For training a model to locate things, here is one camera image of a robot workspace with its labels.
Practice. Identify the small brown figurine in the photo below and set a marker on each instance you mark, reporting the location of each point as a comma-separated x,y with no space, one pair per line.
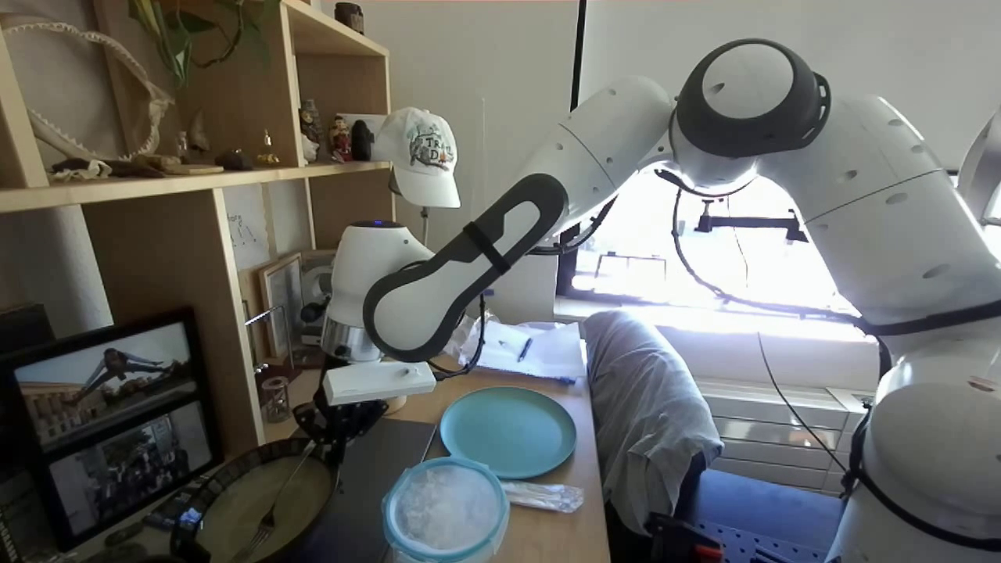
313,137

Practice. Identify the white printed baseball cap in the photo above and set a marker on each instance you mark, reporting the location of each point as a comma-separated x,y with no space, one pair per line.
423,157

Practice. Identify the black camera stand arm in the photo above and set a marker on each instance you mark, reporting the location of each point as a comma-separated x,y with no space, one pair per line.
751,222

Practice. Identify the small dark figurine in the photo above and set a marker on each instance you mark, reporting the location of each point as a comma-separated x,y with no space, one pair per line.
361,141

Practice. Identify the black white microscope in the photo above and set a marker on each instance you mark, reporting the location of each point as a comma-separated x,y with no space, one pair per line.
310,302

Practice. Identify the plastic wrapped cutlery packet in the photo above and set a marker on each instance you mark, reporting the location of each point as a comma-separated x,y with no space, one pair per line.
543,499

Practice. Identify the small brown glass jar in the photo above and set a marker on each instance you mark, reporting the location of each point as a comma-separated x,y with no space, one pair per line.
275,400

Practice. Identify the black double photo frame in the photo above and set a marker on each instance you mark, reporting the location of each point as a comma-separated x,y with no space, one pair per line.
113,438

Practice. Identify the wooden shelf unit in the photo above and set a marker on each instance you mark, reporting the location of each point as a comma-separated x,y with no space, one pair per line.
236,345

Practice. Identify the green potted trailing plant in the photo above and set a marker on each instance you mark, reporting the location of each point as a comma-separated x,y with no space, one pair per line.
173,37

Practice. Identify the clear container with blue rim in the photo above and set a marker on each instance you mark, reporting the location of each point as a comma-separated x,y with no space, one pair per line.
444,515

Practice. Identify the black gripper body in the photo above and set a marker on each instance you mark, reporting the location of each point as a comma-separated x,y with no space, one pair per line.
337,418

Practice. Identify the blue perforated plastic crate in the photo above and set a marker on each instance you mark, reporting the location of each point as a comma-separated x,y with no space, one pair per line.
769,520

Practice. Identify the wooden framed picture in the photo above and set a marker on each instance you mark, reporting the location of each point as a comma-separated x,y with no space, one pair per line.
279,313

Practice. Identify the grey placemat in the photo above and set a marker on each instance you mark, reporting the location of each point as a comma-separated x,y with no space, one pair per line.
365,479

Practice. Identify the large clear glass vase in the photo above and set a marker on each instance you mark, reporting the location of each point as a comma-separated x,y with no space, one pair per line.
82,96

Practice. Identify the grey cloth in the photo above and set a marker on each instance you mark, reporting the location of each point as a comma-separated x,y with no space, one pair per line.
644,396

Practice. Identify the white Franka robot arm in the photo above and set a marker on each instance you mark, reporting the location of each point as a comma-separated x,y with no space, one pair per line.
887,209

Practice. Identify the loose white papers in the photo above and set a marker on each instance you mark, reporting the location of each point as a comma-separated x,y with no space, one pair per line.
533,349

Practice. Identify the blue plate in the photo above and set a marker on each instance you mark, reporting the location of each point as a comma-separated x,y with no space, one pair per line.
506,433

